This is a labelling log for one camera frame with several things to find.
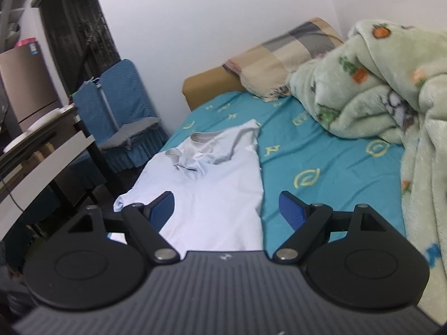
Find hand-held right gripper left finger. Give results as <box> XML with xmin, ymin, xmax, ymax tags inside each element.
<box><xmin>66</xmin><ymin>191</ymin><xmax>180</xmax><ymax>265</ymax></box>

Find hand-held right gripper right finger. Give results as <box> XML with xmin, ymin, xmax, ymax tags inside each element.
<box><xmin>272</xmin><ymin>191</ymin><xmax>387</xmax><ymax>265</ymax></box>

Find white printed t-shirt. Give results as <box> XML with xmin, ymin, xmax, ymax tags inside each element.
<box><xmin>113</xmin><ymin>119</ymin><xmax>265</xmax><ymax>260</ymax></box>

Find teal bed sheet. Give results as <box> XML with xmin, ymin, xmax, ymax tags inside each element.
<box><xmin>159</xmin><ymin>91</ymin><xmax>407</xmax><ymax>252</ymax></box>

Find grey seat cushion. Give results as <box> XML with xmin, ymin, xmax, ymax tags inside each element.
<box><xmin>99</xmin><ymin>117</ymin><xmax>161</xmax><ymax>150</ymax></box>

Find blue covered chair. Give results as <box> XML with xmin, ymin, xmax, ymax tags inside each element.
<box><xmin>68</xmin><ymin>80</ymin><xmax>107</xmax><ymax>191</ymax></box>
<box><xmin>99</xmin><ymin>59</ymin><xmax>169</xmax><ymax>175</ymax></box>

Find yellow bed headboard cushion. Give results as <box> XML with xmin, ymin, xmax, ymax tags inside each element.
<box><xmin>182</xmin><ymin>66</ymin><xmax>245</xmax><ymax>112</ymax></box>

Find dark wooden table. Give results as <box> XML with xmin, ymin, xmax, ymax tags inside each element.
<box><xmin>0</xmin><ymin>106</ymin><xmax>116</xmax><ymax>238</ymax></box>

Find green cartoon fleece blanket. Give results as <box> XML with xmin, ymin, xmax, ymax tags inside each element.
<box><xmin>286</xmin><ymin>19</ymin><xmax>447</xmax><ymax>329</ymax></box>

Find white plates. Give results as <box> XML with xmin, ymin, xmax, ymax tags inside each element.
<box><xmin>27</xmin><ymin>108</ymin><xmax>63</xmax><ymax>132</ymax></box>

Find plaid pillow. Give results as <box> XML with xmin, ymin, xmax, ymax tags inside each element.
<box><xmin>223</xmin><ymin>17</ymin><xmax>344</xmax><ymax>102</ymax></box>

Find white bowl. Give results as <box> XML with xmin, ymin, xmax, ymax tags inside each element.
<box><xmin>3</xmin><ymin>131</ymin><xmax>35</xmax><ymax>154</ymax></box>

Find bronze refrigerator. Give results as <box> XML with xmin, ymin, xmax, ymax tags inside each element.
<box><xmin>0</xmin><ymin>45</ymin><xmax>63</xmax><ymax>137</ymax></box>

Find window with metal bars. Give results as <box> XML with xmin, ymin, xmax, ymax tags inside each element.
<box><xmin>31</xmin><ymin>0</ymin><xmax>121</xmax><ymax>102</ymax></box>

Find cluttered storage shelf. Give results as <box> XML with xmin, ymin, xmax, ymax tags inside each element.
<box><xmin>0</xmin><ymin>0</ymin><xmax>35</xmax><ymax>54</ymax></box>

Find black cable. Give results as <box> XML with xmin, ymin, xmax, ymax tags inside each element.
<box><xmin>0</xmin><ymin>178</ymin><xmax>27</xmax><ymax>217</ymax></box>

